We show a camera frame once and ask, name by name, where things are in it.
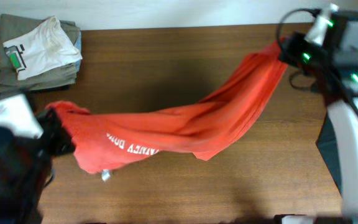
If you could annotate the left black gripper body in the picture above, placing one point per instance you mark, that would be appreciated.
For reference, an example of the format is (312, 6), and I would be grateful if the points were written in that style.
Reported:
(56, 142)

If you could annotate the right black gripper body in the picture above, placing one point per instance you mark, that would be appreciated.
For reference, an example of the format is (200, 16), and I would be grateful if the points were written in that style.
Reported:
(301, 52)

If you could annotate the orange t-shirt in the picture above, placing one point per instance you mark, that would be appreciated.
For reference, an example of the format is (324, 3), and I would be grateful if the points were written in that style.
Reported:
(204, 129)

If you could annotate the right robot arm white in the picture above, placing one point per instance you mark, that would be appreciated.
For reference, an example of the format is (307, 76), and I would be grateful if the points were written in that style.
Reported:
(329, 53)

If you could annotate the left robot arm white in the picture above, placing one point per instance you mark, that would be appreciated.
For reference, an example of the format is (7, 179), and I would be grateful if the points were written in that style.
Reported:
(28, 144)

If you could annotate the dark grey clothes pile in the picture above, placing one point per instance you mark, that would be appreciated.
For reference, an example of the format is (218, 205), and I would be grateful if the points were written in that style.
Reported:
(327, 146)

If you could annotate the olive folded garment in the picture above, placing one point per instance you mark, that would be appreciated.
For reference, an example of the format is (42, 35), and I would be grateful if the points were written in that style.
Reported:
(12, 27)

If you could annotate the white folded t-shirt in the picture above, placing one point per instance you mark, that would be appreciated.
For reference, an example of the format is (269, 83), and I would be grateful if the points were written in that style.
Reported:
(44, 48)

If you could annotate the light blue folded garment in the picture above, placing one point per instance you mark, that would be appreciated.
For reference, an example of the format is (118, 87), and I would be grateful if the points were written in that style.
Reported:
(77, 44)

